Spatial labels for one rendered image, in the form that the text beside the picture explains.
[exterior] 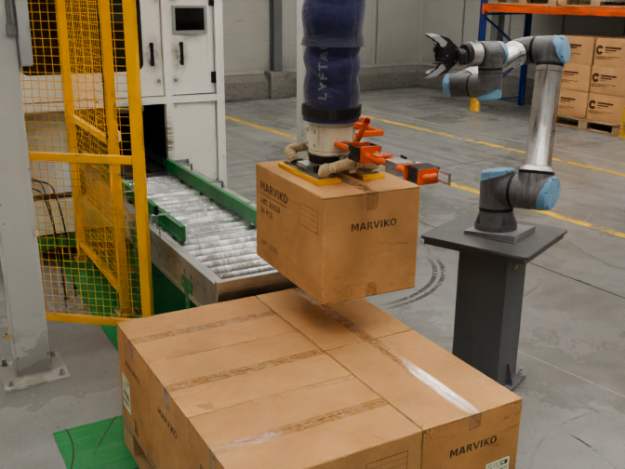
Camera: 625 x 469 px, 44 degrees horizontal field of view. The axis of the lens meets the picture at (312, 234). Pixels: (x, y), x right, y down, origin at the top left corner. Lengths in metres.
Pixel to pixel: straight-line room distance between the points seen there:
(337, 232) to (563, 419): 1.48
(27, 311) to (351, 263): 1.72
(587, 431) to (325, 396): 1.44
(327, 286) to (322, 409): 0.50
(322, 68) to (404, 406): 1.22
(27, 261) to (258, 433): 1.77
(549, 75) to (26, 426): 2.68
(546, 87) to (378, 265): 1.13
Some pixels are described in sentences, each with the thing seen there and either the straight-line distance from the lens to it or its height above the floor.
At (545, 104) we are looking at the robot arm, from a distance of 3.44.
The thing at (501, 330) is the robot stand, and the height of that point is 0.34.
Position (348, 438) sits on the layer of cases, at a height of 0.54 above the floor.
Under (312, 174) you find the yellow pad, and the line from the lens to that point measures 2.87.
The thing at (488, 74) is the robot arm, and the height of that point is 1.50.
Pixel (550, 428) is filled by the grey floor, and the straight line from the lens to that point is 3.57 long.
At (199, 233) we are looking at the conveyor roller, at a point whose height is 0.55.
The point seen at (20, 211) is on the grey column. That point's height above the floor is 0.83.
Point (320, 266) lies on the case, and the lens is 2.73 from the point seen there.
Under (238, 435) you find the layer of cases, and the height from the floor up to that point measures 0.54.
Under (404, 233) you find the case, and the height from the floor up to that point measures 0.94.
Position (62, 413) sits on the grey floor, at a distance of 3.66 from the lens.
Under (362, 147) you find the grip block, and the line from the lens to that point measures 2.70.
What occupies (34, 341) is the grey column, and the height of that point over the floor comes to 0.19.
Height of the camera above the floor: 1.80
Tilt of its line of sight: 18 degrees down
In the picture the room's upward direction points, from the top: 1 degrees clockwise
